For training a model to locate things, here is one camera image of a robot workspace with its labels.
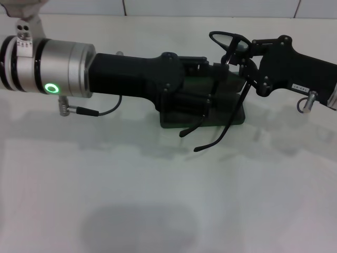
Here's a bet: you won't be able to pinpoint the green glasses case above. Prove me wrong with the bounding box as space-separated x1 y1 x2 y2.
159 71 247 130

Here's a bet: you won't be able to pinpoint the gripper cable with connector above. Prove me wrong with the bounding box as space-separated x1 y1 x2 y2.
296 90 319 114
57 94 122 117

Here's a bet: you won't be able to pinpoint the left gripper cable with connector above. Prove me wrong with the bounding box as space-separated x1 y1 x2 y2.
57 94 122 117

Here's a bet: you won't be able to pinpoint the black glasses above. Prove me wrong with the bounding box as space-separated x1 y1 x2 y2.
180 31 253 153

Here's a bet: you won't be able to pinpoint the left camera mount bracket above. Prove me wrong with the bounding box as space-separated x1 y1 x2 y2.
14 14 44 59

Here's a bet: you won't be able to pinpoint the right gripper cable with connector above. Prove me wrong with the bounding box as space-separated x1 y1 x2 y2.
296 90 319 114

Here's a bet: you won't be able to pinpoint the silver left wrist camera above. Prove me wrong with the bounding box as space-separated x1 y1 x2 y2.
4 0 49 19

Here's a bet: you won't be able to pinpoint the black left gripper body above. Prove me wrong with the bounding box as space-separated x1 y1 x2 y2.
88 51 185 114

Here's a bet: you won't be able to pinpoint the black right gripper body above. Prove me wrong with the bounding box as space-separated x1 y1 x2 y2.
259 35 337 106

